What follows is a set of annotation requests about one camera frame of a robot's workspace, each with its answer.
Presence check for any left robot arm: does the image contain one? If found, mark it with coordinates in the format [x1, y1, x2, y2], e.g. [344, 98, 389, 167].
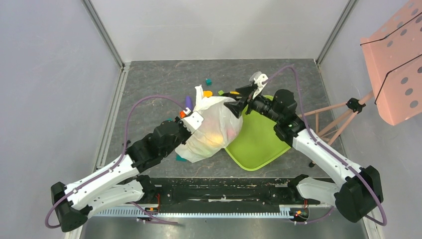
[45, 113, 204, 233]

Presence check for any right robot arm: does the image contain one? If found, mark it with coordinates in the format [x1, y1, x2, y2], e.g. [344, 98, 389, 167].
[224, 85, 387, 226]

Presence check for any yellow oval toy piece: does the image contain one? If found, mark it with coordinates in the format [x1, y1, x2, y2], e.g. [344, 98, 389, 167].
[203, 91, 213, 98]

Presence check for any green plastic tray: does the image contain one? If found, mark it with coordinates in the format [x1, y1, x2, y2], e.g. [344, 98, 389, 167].
[224, 109, 291, 171]

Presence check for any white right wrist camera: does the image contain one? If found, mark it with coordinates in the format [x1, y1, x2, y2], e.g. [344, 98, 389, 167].
[249, 71, 269, 99]

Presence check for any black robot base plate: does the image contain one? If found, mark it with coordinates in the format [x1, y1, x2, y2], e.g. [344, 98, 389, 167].
[135, 177, 319, 205]

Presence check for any white plastic bag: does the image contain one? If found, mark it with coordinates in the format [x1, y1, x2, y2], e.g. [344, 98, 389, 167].
[175, 85, 243, 163]

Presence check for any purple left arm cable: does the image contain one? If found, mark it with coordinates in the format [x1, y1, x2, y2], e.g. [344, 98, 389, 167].
[44, 95, 187, 230]

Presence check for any pink music stand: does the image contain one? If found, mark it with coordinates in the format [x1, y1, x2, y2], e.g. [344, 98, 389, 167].
[297, 0, 422, 168]

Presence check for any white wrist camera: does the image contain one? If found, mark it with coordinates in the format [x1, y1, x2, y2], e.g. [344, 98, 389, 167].
[249, 71, 269, 99]
[180, 108, 204, 133]

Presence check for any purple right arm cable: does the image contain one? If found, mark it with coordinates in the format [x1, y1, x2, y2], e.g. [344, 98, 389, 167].
[263, 64, 388, 227]

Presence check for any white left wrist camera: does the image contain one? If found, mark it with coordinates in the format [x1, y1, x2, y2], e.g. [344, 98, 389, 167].
[180, 108, 204, 133]

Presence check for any purple toy eggplant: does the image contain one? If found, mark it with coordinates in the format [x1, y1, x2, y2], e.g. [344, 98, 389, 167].
[185, 96, 194, 111]

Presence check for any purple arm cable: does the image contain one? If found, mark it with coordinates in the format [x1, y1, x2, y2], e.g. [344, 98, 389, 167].
[44, 95, 187, 230]
[263, 64, 388, 227]

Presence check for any teal block near base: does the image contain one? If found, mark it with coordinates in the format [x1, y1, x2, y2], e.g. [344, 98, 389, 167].
[176, 154, 187, 162]

